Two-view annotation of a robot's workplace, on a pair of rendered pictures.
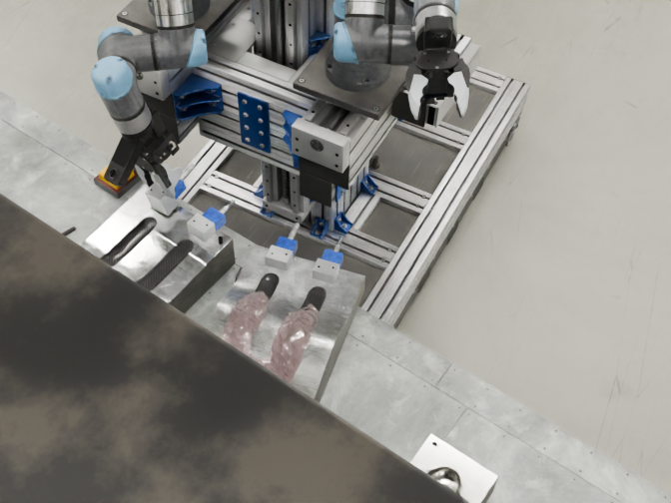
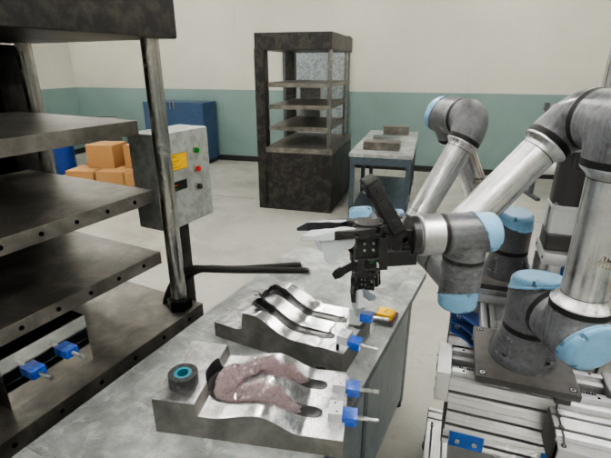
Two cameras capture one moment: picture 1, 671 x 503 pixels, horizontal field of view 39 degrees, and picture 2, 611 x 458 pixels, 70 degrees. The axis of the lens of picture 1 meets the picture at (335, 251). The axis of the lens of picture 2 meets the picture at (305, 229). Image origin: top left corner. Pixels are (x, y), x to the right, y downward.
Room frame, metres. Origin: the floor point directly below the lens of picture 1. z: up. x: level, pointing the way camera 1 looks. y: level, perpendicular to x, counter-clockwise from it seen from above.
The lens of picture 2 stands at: (1.04, -0.86, 1.72)
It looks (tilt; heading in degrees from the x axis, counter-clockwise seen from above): 21 degrees down; 82
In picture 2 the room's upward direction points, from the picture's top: straight up
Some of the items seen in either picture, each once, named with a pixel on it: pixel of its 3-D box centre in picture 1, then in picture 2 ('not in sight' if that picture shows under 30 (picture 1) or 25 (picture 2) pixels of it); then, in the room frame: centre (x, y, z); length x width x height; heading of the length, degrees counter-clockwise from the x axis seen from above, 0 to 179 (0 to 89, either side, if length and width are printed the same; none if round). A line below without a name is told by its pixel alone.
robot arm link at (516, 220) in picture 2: not in sight; (512, 227); (1.92, 0.41, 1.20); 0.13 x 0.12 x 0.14; 101
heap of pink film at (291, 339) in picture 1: (265, 336); (259, 378); (1.05, 0.14, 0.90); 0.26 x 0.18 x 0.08; 162
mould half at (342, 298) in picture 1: (268, 350); (258, 392); (1.04, 0.13, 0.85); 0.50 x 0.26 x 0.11; 162
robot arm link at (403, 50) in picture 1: (420, 46); (455, 277); (1.43, -0.15, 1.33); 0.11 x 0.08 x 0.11; 89
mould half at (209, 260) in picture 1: (111, 289); (292, 319); (1.18, 0.47, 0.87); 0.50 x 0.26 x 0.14; 145
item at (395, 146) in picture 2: not in sight; (386, 166); (2.87, 4.60, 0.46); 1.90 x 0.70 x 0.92; 67
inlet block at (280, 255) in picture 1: (287, 245); (355, 389); (1.32, 0.11, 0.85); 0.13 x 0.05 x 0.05; 162
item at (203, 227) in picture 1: (215, 218); (357, 343); (1.37, 0.27, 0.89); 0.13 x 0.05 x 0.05; 145
